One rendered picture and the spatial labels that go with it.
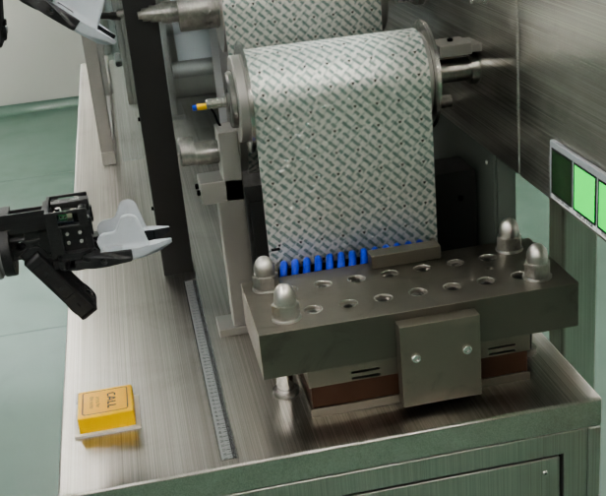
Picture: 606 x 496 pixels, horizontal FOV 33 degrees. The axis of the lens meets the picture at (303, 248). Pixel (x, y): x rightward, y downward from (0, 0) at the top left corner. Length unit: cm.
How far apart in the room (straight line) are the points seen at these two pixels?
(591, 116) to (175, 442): 62
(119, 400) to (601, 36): 73
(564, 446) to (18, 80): 597
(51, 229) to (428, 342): 49
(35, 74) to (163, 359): 560
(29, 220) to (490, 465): 65
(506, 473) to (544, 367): 15
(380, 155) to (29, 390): 222
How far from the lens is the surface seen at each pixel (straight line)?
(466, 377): 129
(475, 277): 133
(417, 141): 139
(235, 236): 147
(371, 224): 141
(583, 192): 116
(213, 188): 143
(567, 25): 117
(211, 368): 144
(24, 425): 324
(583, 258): 170
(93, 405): 135
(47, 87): 701
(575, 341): 176
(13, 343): 375
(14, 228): 135
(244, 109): 134
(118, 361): 150
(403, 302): 127
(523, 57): 129
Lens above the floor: 158
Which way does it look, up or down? 22 degrees down
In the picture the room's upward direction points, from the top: 6 degrees counter-clockwise
